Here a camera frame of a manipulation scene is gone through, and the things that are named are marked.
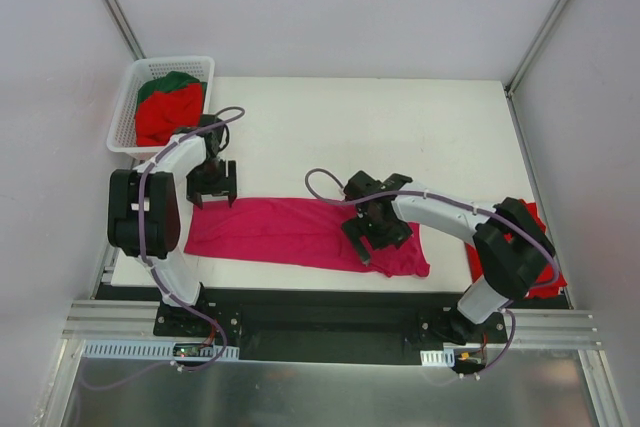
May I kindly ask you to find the pink t shirt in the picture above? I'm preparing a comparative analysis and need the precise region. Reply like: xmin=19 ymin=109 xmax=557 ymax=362
xmin=184 ymin=198 xmax=430 ymax=278

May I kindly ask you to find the white perforated plastic basket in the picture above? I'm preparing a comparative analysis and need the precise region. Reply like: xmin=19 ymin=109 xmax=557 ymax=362
xmin=106 ymin=55 xmax=215 ymax=161

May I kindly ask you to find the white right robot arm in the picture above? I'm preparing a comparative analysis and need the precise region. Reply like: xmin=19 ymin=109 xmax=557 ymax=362
xmin=342 ymin=171 xmax=558 ymax=342

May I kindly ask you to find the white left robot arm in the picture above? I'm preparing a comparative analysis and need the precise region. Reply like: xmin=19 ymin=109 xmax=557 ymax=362
xmin=107 ymin=106 xmax=245 ymax=336

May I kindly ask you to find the red t shirt in basket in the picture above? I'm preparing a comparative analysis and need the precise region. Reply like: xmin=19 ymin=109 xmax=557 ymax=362
xmin=135 ymin=83 xmax=205 ymax=147

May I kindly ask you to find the green t shirt in basket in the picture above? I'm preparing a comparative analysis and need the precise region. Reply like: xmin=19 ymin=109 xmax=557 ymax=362
xmin=137 ymin=71 xmax=207 ymax=104

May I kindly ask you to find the folded red t shirt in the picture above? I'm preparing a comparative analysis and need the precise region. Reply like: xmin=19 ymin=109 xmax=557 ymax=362
xmin=465 ymin=197 xmax=566 ymax=300

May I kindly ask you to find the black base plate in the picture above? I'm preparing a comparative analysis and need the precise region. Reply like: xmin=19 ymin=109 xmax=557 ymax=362
xmin=100 ymin=285 xmax=521 ymax=365

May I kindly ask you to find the right aluminium frame post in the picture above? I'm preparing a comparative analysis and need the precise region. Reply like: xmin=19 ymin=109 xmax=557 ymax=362
xmin=505 ymin=0 xmax=606 ymax=96

